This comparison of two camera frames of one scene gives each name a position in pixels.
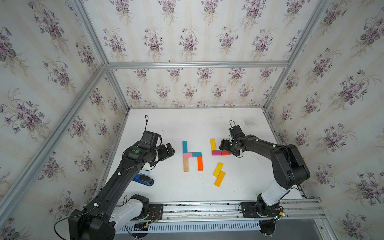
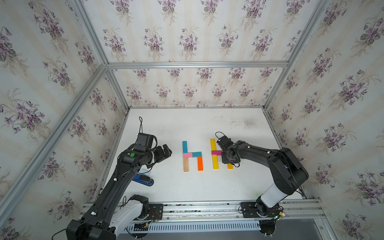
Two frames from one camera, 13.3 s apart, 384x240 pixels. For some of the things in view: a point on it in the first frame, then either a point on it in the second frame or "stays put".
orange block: [200, 165] stays put
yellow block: [213, 144] stays put
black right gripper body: [229, 146] to [225, 160]
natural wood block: [185, 164] stays put
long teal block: [185, 147] stays put
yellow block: [217, 169] to [215, 158]
